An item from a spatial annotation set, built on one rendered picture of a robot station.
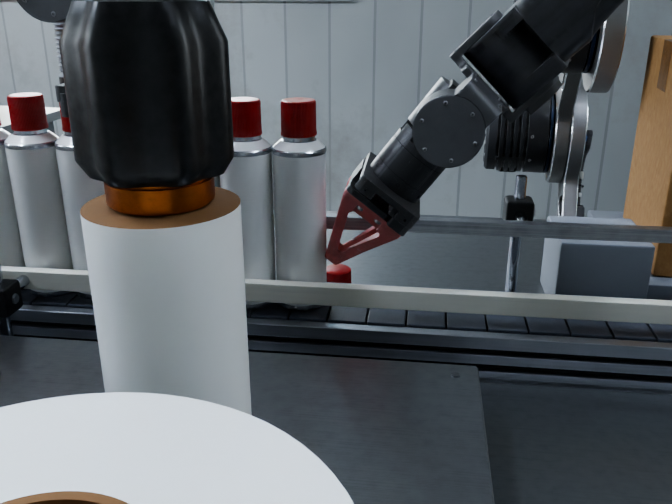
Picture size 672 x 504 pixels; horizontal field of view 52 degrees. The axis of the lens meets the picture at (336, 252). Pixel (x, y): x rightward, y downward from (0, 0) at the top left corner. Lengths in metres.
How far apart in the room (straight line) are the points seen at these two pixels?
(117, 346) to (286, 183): 0.30
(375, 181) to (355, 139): 2.58
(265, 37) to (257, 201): 2.60
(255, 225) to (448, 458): 0.30
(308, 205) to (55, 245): 0.27
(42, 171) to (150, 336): 0.38
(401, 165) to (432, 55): 2.49
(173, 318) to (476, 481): 0.23
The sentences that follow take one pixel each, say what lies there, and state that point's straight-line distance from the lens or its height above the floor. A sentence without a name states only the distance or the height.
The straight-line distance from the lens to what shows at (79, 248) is 0.74.
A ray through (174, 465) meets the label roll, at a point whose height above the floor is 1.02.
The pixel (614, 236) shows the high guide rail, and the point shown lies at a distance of 0.73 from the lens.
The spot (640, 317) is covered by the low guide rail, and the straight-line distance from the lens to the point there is 0.69.
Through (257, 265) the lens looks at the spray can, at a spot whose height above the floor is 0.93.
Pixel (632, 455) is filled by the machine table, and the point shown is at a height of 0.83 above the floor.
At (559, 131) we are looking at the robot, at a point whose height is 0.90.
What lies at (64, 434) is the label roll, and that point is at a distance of 0.29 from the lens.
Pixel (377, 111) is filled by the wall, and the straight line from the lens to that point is 3.16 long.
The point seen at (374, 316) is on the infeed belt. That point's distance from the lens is 0.68.
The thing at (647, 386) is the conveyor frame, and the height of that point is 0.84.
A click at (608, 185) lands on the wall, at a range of 3.24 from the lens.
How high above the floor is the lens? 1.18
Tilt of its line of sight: 21 degrees down
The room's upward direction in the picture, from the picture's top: straight up
